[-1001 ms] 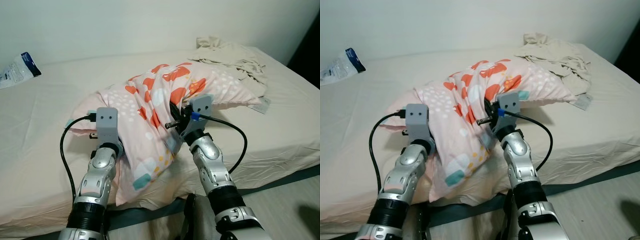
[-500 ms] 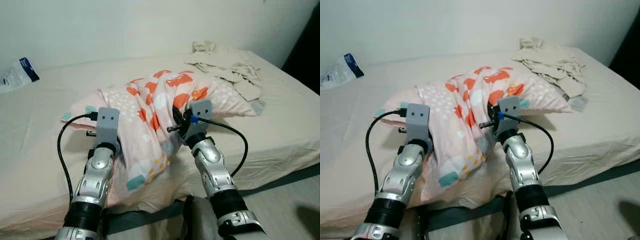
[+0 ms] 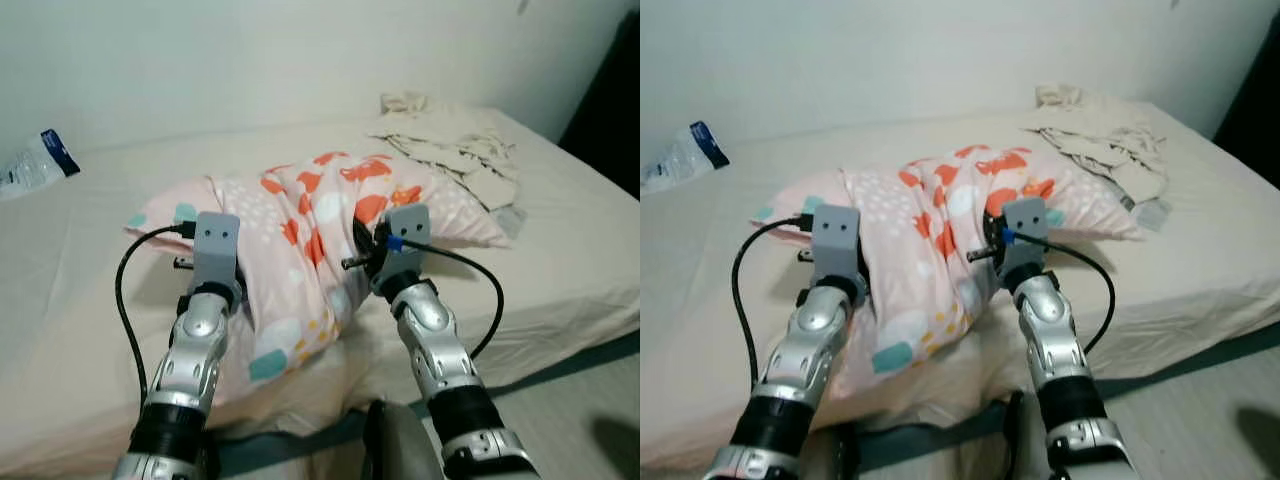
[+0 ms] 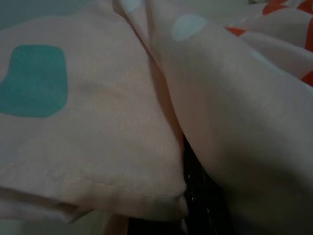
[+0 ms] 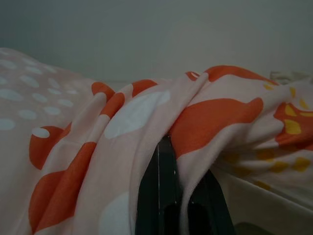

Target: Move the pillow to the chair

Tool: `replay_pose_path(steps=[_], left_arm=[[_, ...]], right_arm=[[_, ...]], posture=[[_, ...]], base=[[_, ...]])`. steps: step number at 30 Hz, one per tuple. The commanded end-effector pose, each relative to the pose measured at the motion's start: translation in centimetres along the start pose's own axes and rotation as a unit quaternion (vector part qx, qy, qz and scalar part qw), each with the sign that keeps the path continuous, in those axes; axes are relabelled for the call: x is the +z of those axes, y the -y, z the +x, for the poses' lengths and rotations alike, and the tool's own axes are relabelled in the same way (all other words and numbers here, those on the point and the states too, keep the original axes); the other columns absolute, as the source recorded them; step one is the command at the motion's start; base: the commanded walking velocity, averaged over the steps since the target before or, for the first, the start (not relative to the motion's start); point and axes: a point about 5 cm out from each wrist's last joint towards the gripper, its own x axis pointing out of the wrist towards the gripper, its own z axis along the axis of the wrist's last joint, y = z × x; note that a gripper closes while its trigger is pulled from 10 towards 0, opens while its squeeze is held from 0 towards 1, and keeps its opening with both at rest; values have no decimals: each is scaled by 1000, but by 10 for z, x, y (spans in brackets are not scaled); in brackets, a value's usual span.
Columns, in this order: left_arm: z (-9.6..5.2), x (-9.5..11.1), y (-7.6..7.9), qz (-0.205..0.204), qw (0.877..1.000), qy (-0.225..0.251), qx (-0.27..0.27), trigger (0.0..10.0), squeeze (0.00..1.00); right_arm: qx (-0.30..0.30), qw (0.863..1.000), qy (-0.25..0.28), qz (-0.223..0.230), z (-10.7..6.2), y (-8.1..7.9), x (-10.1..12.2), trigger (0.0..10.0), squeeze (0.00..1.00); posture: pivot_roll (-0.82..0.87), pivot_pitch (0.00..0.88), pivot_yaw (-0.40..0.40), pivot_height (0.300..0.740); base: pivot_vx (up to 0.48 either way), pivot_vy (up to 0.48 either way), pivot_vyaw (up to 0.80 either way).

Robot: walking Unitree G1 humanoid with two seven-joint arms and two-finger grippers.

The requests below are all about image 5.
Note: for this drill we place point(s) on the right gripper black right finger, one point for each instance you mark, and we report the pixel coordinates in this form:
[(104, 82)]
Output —
[(210, 210)]

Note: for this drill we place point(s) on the pink pillow with orange spots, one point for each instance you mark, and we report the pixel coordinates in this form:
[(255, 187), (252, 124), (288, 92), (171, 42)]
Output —
[(97, 147)]

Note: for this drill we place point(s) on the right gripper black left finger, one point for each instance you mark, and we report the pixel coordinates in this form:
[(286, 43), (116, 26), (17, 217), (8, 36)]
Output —
[(159, 191)]

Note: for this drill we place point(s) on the bed with beige sheet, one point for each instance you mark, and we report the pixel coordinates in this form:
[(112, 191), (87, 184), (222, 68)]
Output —
[(269, 203)]

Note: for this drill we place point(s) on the crumpled beige cloth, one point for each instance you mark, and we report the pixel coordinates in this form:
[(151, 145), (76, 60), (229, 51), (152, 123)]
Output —
[(291, 74)]

